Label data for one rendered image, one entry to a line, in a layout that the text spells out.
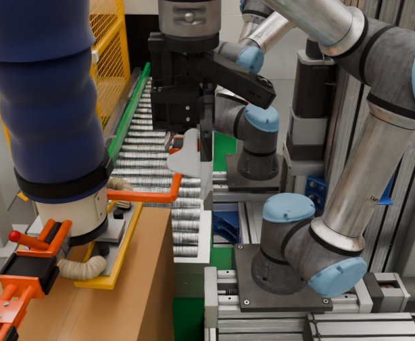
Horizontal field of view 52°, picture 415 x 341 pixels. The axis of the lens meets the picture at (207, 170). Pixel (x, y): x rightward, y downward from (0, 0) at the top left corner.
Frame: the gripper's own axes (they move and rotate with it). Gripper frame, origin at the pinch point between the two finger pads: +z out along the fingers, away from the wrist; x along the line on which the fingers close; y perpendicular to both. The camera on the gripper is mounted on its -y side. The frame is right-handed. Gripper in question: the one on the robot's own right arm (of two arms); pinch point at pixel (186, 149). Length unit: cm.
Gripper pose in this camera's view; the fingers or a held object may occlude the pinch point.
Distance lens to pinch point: 135.5
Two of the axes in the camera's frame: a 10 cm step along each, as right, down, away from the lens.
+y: -0.9, 5.5, -8.3
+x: 10.0, 0.5, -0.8
